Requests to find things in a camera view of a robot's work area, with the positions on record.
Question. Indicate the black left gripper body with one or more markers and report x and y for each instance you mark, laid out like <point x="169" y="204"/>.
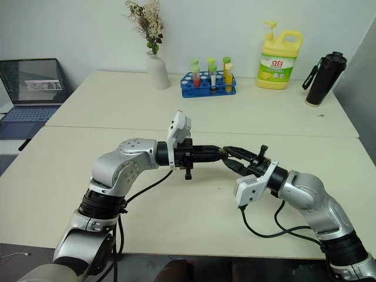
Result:
<point x="184" y="155"/>

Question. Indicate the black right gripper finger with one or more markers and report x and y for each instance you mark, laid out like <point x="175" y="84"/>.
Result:
<point x="238" y="167"/>
<point x="241" y="152"/>

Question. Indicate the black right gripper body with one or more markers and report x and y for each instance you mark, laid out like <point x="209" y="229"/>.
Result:
<point x="260" y="166"/>

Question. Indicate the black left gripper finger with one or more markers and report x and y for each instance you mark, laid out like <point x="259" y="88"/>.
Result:
<point x="207" y="158"/>
<point x="207" y="149"/>

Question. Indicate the brass padlock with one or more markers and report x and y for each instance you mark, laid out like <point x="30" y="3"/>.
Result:
<point x="223" y="152"/>

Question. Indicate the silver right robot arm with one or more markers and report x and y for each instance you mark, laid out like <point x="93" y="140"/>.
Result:
<point x="317" y="194"/>

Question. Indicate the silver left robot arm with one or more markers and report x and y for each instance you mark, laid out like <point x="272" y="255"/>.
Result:
<point x="117" y="167"/>

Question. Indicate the blue test tube rack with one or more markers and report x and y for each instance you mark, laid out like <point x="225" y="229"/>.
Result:
<point x="205" y="90"/>

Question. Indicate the green capped white tube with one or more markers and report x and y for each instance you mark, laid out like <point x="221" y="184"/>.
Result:
<point x="213" y="77"/>

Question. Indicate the green capped red tube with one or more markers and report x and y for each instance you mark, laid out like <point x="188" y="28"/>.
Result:
<point x="196" y="77"/>

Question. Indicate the white ceramic vase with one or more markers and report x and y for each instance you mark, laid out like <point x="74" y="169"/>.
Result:
<point x="158" y="73"/>

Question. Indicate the green capped orange tube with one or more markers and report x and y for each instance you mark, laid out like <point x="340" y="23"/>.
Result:
<point x="225" y="63"/>

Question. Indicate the yellow dish soap bottle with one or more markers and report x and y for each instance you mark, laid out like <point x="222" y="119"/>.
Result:
<point x="276" y="64"/>

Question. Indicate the dark rounded shape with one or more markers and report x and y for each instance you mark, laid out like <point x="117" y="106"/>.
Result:
<point x="174" y="271"/>

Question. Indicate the dried flower bunch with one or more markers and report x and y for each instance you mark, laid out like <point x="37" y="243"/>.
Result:
<point x="147" y="20"/>

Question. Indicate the black bar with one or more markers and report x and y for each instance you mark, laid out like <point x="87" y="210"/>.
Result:
<point x="25" y="144"/>

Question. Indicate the open blue laptop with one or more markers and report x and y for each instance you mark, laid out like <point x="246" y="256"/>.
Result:
<point x="32" y="88"/>

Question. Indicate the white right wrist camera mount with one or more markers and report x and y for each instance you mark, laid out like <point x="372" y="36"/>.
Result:
<point x="249" y="188"/>

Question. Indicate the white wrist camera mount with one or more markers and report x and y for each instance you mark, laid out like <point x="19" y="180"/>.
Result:
<point x="179" y="126"/>
<point x="249" y="188"/>

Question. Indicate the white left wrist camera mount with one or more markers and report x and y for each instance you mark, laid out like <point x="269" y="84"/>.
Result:
<point x="179" y="126"/>

